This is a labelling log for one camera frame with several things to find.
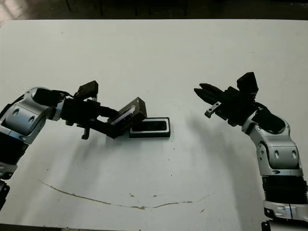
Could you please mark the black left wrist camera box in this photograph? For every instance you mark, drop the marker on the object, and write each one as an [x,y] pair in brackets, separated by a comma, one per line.
[87,87]

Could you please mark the slim black handheld camera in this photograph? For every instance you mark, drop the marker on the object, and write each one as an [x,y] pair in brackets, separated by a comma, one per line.
[154,125]

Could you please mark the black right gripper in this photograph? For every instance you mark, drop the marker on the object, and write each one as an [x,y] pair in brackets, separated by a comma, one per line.
[237,106]

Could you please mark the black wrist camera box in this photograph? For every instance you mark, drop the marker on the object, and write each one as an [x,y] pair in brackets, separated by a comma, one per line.
[87,87]
[247,83]

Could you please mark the black box base white insert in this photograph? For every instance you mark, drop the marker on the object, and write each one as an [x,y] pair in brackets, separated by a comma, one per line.
[149,135]

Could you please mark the dark metal furniture leg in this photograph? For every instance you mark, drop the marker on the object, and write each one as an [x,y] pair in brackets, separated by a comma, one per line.
[68,4]

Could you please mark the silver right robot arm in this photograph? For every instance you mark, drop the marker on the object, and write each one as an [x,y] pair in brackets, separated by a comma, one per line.
[276,149]

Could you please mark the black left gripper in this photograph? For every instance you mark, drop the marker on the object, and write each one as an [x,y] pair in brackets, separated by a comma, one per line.
[79,110]

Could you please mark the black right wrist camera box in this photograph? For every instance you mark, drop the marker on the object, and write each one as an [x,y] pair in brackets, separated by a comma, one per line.
[247,83]

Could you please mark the black box lid with window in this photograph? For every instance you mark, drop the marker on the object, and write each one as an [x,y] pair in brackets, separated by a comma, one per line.
[134,110]

